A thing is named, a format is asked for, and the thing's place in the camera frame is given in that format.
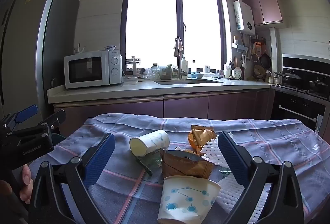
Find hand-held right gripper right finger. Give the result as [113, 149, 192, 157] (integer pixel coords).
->
[200, 131, 305, 224]

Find dark framed window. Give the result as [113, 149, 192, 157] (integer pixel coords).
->
[123, 0, 227, 72]

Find steel kitchen faucet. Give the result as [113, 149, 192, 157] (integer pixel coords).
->
[173, 37, 189, 79]

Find white paper cup blue print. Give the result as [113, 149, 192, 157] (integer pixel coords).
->
[157, 175, 222, 224]
[129, 129, 170, 157]

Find kitchen sink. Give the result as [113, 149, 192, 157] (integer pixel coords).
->
[154, 79, 226, 85]

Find black built-in oven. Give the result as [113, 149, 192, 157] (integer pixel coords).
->
[272, 90, 326, 134]

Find silver refrigerator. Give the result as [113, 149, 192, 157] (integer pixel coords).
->
[0, 0, 80, 121]

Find clear plastic bag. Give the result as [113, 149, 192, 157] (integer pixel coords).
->
[143, 67, 161, 79]

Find glass teapot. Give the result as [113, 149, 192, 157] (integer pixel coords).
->
[126, 56, 142, 75]

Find bag of vegetables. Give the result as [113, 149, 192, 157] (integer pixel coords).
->
[158, 64, 173, 79]

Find gas stove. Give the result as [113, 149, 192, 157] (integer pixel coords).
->
[271, 82, 330, 101]

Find black frying pan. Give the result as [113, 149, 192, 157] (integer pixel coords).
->
[260, 52, 272, 68]

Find person's left hand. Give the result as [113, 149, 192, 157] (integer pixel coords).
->
[0, 164, 34, 205]

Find pink upper cabinet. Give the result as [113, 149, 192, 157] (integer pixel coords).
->
[244, 0, 284, 26]

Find gold snack wrapper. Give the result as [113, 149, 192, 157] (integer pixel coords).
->
[187, 125, 217, 155]

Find black cooking pot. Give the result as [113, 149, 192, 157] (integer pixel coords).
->
[308, 77, 330, 95]

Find blue plaid tablecloth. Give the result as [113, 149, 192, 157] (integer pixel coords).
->
[27, 112, 330, 224]

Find black range hood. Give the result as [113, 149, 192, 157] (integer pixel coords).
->
[282, 54, 330, 83]

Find clear green wrapper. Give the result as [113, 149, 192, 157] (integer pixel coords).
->
[135, 154, 163, 177]

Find grey rag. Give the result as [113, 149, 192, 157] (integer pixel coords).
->
[173, 37, 184, 57]

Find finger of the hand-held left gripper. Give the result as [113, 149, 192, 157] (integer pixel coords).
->
[0, 105, 39, 134]
[5, 109, 67, 141]

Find pink lower cabinets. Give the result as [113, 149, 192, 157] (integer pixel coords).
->
[53, 88, 275, 137]

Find white soap bottle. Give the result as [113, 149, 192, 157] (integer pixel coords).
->
[181, 54, 189, 76]

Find glass food container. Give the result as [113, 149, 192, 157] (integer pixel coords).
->
[121, 75, 139, 85]

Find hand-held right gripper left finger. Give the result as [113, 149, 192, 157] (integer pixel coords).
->
[28, 132, 116, 224]

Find white foam fruit net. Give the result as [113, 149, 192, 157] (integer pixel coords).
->
[200, 134, 234, 166]
[217, 175, 266, 217]

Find pale stone countertop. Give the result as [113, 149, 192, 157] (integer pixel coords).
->
[47, 78, 271, 104]

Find white water heater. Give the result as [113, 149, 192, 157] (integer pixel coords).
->
[233, 0, 256, 36]

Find black wok with lid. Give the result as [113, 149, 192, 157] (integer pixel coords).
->
[273, 69, 303, 86]

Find gold foil wrapper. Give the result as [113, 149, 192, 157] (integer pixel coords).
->
[160, 148, 214, 179]

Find white microwave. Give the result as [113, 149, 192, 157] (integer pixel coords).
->
[64, 50, 122, 89]

